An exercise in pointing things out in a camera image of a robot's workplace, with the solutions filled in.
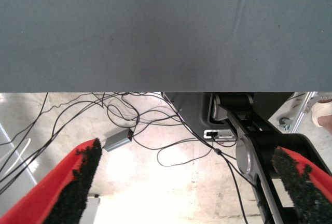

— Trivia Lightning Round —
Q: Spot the black floor cable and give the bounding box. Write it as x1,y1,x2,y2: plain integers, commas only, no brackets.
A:
284,93,307,103
106,91,187,138
0,93,49,147
157,137,238,167
0,93,106,193

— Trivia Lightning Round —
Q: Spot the black caster wheel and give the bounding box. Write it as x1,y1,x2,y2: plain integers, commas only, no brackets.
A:
277,117,293,131

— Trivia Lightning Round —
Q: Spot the person's bare forearm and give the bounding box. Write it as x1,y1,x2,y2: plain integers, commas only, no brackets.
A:
321,115,332,129

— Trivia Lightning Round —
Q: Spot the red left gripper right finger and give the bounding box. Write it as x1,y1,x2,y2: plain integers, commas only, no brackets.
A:
271,146,332,224

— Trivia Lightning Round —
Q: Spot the dark table cloth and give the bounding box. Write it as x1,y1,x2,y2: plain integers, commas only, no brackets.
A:
0,0,332,94

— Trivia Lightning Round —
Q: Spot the aluminium table leg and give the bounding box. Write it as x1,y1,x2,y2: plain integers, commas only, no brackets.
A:
290,91,319,134

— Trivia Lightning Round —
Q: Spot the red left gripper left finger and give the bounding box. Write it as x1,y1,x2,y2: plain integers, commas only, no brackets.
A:
0,137,102,224

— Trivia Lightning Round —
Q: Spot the grey adapter box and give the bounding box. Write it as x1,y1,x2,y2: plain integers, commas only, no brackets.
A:
103,128,134,152

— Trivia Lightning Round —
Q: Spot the grey metal box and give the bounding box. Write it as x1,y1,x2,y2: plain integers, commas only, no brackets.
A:
79,194,101,224

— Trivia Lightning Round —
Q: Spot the white floor cable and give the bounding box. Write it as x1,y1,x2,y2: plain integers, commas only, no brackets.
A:
0,137,31,173

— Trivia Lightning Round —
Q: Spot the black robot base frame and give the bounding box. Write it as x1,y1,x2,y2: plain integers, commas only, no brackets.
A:
162,91,332,224

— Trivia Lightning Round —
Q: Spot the black cable with ferrite bead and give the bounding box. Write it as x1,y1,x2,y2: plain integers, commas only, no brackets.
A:
155,93,248,224

